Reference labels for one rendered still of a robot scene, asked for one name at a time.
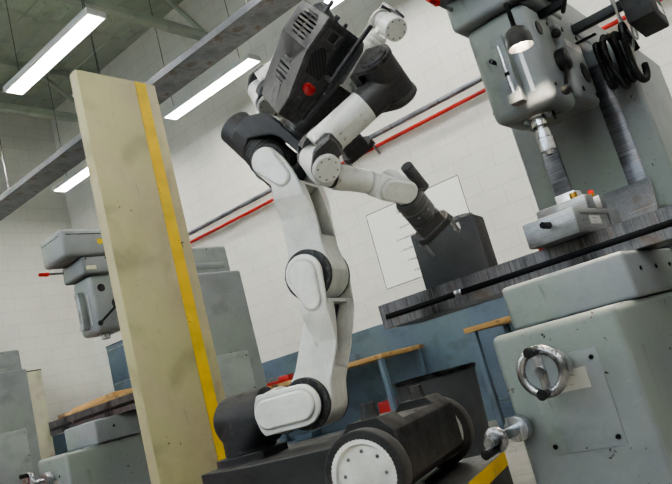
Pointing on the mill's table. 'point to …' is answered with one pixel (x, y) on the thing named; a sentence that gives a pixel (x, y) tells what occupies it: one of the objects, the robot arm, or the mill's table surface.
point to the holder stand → (456, 251)
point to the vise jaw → (568, 205)
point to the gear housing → (492, 3)
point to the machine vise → (570, 224)
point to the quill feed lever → (564, 67)
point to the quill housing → (539, 98)
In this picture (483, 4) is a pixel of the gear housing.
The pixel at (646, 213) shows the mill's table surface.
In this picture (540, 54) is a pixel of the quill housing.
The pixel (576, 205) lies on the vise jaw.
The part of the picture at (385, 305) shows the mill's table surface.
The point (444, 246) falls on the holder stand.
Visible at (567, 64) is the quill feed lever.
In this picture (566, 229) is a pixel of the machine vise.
